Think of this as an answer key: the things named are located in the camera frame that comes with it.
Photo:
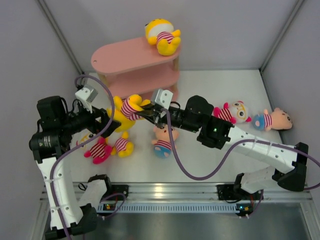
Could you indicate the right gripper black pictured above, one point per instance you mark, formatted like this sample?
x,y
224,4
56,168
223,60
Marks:
x,y
151,114

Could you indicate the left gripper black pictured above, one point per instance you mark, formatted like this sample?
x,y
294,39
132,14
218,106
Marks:
x,y
95,126

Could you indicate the yellow frog plush toy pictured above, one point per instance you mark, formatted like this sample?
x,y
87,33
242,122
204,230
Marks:
x,y
162,34

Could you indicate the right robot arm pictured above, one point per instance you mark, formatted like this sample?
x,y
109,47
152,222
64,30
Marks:
x,y
287,164

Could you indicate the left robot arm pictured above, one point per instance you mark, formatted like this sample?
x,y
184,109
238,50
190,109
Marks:
x,y
50,145

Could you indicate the pink three-tier shelf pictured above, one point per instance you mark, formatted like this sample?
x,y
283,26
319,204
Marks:
x,y
134,67

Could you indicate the white pink bear plush left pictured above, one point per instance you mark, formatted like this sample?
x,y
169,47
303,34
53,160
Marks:
x,y
96,149

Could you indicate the white pink bear plush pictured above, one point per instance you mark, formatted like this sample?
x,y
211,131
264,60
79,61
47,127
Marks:
x,y
96,149
234,112

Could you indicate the boy doll plush centre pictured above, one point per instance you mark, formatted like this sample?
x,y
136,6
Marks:
x,y
162,146

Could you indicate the boy doll plush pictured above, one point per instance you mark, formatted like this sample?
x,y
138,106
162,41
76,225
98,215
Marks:
x,y
275,120
162,146

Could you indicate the white pink bear plush right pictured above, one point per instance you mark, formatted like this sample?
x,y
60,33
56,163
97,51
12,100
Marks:
x,y
234,112

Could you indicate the boy doll plush right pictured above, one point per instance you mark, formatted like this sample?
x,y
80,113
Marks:
x,y
275,120

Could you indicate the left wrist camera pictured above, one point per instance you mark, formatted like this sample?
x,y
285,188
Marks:
x,y
86,94

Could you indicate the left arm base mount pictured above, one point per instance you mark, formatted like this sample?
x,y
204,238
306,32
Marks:
x,y
118,192

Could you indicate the aluminium front rail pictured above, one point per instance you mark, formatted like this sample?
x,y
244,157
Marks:
x,y
201,191

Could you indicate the white slotted cable duct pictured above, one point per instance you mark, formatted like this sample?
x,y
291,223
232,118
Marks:
x,y
130,207

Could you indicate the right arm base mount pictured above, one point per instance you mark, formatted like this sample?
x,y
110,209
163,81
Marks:
x,y
227,193

